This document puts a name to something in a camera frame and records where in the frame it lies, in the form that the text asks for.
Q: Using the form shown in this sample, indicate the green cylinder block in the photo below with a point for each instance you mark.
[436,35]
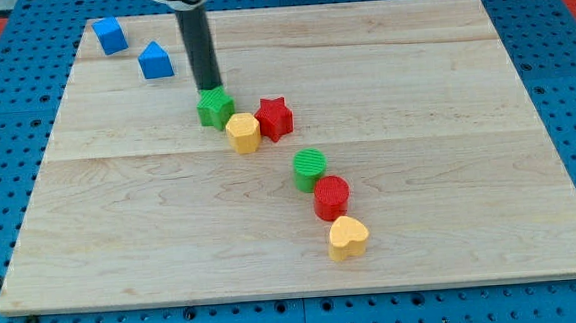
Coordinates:
[309,165]

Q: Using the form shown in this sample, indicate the red star block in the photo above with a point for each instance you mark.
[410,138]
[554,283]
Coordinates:
[275,118]

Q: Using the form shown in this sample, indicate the red cylinder block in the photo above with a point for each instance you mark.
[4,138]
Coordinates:
[331,194]

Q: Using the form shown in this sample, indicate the yellow hexagon block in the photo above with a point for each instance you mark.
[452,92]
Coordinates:
[243,133]

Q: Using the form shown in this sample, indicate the green star block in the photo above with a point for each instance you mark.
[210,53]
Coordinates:
[215,107]

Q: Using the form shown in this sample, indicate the yellow heart block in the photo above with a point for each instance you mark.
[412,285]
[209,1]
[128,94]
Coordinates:
[348,237]

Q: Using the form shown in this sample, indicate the wooden board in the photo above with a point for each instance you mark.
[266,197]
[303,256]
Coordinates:
[414,103]

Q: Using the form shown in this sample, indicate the blue pentagon block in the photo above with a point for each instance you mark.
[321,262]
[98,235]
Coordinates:
[155,62]

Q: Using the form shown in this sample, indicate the blue cube block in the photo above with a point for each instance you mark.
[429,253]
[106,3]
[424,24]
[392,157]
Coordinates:
[110,35]

